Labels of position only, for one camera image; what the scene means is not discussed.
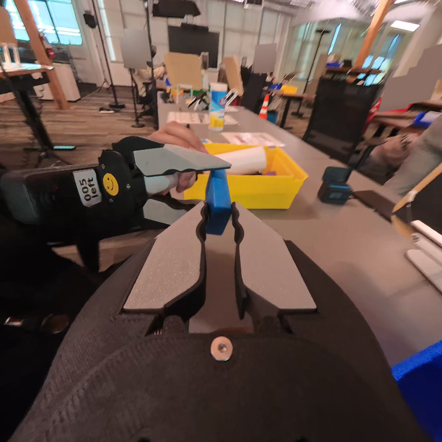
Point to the black office chair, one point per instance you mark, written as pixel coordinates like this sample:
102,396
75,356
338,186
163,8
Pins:
342,117

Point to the small tan board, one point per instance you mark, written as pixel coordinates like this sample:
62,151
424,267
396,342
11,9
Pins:
7,26

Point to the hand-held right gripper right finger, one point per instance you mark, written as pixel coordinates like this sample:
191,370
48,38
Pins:
272,272

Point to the black white tool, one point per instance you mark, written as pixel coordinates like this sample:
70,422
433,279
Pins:
198,100

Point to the black flat pad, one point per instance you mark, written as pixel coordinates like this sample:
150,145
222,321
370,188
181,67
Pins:
376,203

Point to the black light stand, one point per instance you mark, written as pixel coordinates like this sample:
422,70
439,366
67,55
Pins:
117,105

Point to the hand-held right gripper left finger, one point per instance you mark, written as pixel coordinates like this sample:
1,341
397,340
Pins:
169,272

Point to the black charger case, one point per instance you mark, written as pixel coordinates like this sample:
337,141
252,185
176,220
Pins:
333,190

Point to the blue block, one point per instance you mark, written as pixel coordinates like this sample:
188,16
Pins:
218,200

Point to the person's left forearm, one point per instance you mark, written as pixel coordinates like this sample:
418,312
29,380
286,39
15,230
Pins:
34,269

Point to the black studio softbox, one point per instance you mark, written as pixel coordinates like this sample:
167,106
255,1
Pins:
176,8

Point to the black wall monitor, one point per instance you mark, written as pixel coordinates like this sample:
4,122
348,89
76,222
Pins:
193,45

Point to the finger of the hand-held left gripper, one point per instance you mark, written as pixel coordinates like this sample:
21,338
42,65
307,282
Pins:
162,211
172,159

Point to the wooden post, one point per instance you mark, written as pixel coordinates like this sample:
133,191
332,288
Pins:
374,34
38,51

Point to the orange traffic cone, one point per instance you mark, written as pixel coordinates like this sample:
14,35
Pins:
264,108

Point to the small yellow bin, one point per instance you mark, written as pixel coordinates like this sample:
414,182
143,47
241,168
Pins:
289,89

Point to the tilted tan board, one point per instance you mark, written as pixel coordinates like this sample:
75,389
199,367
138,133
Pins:
233,76

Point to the large tan board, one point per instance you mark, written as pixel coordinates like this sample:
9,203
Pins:
183,70

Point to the printed paper sheet red marks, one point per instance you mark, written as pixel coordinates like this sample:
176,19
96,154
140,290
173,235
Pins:
252,139

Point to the person's left hand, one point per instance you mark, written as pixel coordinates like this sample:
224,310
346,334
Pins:
176,134

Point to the yellow plastic bin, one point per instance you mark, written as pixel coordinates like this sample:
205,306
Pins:
259,193

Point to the white plastic bottle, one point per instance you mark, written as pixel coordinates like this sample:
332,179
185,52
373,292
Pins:
245,160

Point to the blue plastic bin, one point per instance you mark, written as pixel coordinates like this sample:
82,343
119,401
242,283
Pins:
421,390

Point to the wipes canister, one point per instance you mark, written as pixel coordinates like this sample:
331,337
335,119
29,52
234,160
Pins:
217,107

